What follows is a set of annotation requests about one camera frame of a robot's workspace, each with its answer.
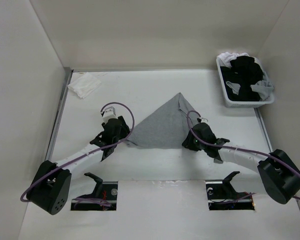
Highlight grey tank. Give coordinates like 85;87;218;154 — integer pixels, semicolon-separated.
125;93;194;149
224;72;274;102

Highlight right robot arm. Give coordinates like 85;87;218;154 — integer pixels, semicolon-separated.
182;122;300;205

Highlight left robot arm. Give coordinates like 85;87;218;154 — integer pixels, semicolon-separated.
24;116;131;215

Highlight folded white tank top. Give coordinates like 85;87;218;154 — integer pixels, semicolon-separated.
67;72;102;99

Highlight black tank tops pile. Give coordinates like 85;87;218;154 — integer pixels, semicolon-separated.
220;56;264;102

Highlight white plastic laundry basket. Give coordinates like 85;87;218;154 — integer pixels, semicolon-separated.
215;56;275;108

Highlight white garment in basket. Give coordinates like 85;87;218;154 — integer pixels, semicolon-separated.
217;52;250;68

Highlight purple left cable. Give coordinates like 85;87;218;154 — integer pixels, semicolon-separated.
19;101;136;203

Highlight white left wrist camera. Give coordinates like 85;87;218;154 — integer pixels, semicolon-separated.
100;106;117;124

